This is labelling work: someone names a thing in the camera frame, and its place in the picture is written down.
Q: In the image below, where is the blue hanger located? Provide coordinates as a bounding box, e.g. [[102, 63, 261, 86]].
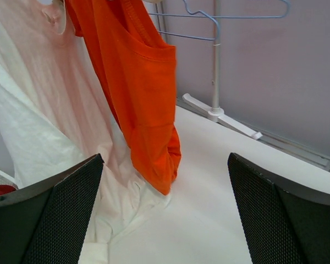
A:
[[150, 13, 221, 41], [148, 0, 291, 20]]

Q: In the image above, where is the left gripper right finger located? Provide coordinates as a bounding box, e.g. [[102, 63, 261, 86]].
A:
[[228, 153, 330, 263]]

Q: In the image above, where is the orange t shirt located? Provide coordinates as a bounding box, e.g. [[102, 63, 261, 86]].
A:
[[66, 1, 182, 195]]

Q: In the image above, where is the white t shirt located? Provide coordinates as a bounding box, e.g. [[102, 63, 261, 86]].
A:
[[0, 1, 168, 263]]

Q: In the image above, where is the white clothes rack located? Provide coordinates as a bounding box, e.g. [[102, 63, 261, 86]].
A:
[[182, 1, 262, 140]]

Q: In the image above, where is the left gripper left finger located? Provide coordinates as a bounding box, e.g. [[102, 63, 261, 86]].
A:
[[0, 154, 103, 264]]

